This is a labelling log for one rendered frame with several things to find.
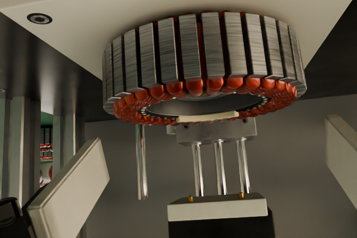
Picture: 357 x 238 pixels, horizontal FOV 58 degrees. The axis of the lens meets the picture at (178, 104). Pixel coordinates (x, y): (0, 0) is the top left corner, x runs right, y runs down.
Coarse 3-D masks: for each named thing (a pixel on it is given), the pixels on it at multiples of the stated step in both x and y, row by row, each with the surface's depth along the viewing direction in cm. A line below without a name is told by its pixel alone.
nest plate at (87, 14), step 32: (0, 0) 13; (32, 0) 13; (64, 0) 13; (96, 0) 13; (128, 0) 13; (160, 0) 13; (192, 0) 14; (224, 0) 14; (256, 0) 14; (288, 0) 14; (320, 0) 14; (32, 32) 15; (64, 32) 16; (96, 32) 16; (320, 32) 18; (96, 64) 20
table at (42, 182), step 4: (40, 160) 140; (44, 160) 141; (48, 160) 143; (52, 160) 145; (52, 164) 147; (48, 168) 147; (52, 168) 146; (40, 172) 149; (48, 172) 148; (52, 172) 147; (40, 176) 149; (52, 176) 148; (40, 180) 150; (44, 180) 180; (48, 180) 212; (40, 184) 180; (44, 184) 213
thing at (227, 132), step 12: (240, 120) 30; (252, 120) 30; (180, 132) 31; (192, 132) 30; (204, 132) 30; (216, 132) 30; (228, 132) 30; (240, 132) 30; (252, 132) 30; (192, 144) 32; (204, 144) 35
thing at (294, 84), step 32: (128, 32) 15; (160, 32) 14; (192, 32) 13; (224, 32) 14; (256, 32) 14; (288, 32) 15; (128, 64) 14; (160, 64) 14; (192, 64) 13; (224, 64) 14; (256, 64) 13; (288, 64) 15; (128, 96) 15; (160, 96) 14; (192, 96) 20; (224, 96) 21; (256, 96) 19; (288, 96) 16
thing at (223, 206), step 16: (240, 144) 31; (192, 160) 32; (224, 160) 32; (240, 160) 31; (224, 176) 31; (240, 176) 31; (224, 192) 31; (256, 192) 24; (176, 208) 20; (192, 208) 20; (208, 208) 19; (224, 208) 19; (240, 208) 19; (256, 208) 19; (176, 224) 22; (192, 224) 22; (208, 224) 21; (224, 224) 21; (240, 224) 21; (256, 224) 21; (272, 224) 21
